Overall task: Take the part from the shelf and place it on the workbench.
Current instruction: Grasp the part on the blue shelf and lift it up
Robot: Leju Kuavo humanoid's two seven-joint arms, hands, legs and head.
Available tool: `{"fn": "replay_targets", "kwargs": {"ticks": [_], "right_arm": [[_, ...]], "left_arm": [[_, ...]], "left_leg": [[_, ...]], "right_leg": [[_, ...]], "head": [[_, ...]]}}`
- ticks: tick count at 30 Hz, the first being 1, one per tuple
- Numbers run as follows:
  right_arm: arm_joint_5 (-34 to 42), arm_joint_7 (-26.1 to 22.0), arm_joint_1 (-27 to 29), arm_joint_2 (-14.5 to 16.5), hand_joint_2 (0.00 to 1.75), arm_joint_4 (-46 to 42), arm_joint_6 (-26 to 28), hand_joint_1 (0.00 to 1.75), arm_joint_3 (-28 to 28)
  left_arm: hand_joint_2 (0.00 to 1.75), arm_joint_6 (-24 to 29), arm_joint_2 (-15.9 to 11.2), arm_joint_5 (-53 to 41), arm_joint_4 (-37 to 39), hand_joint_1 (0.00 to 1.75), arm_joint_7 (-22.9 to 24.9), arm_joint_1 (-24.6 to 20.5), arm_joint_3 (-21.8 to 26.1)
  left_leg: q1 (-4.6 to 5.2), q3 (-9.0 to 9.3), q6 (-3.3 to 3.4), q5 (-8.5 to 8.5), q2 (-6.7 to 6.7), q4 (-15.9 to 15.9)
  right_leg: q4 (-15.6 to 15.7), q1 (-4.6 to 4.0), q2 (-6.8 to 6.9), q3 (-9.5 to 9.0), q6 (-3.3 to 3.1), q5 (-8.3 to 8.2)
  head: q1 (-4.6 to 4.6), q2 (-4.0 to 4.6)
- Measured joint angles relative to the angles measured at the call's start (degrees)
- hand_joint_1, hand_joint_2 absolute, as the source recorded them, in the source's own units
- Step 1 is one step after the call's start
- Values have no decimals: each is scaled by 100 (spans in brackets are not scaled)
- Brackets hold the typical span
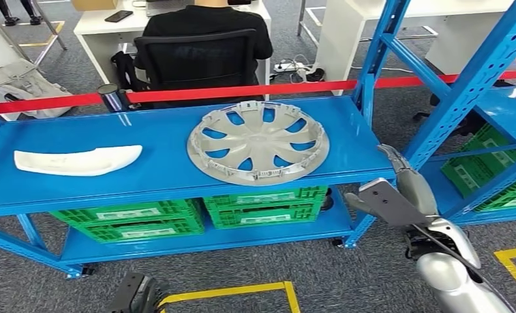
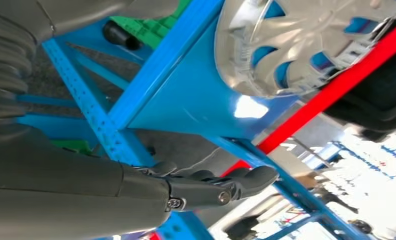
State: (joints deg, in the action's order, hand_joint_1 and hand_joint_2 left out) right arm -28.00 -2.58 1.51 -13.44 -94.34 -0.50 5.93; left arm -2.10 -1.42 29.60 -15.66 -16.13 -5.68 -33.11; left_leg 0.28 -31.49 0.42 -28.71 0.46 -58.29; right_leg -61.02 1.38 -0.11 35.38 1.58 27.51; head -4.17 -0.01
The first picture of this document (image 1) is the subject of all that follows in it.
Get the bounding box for red barrier belt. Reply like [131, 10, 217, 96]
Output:
[0, 68, 516, 116]

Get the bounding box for white curved plastic part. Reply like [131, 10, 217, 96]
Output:
[13, 144, 144, 177]

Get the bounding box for yellow floor tape square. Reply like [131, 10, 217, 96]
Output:
[157, 280, 302, 313]
[493, 245, 516, 304]

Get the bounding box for black barrier post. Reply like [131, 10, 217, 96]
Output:
[96, 83, 132, 113]

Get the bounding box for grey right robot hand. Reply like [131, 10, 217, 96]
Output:
[343, 143, 440, 218]

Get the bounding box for grey metal stand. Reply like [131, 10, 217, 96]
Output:
[29, 0, 68, 66]

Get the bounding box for grey fabric bag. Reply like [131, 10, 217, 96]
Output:
[0, 57, 74, 121]

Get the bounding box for black power adapter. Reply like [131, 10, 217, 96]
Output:
[305, 67, 327, 83]

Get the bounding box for brown cardboard box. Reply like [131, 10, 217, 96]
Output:
[70, 0, 120, 12]

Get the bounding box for white power strip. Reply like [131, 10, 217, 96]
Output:
[273, 61, 307, 74]

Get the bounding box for black mesh office chair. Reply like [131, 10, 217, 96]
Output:
[132, 28, 260, 110]

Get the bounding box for black cylinder tube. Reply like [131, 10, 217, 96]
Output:
[320, 190, 335, 213]

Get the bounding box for grey laptop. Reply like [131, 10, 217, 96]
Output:
[144, 0, 198, 18]

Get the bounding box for person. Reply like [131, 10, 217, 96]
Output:
[134, 0, 275, 110]
[0, 0, 43, 27]

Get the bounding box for black smartphone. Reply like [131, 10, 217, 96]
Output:
[104, 9, 134, 23]

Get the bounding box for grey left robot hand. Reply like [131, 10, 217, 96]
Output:
[147, 280, 170, 313]

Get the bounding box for blue metal shelf rack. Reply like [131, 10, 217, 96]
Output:
[402, 0, 516, 228]
[0, 0, 412, 280]

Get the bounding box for silver plastic wheel hubcap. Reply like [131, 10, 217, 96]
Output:
[186, 100, 331, 187]

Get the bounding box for white table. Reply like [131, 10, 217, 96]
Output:
[314, 0, 516, 97]

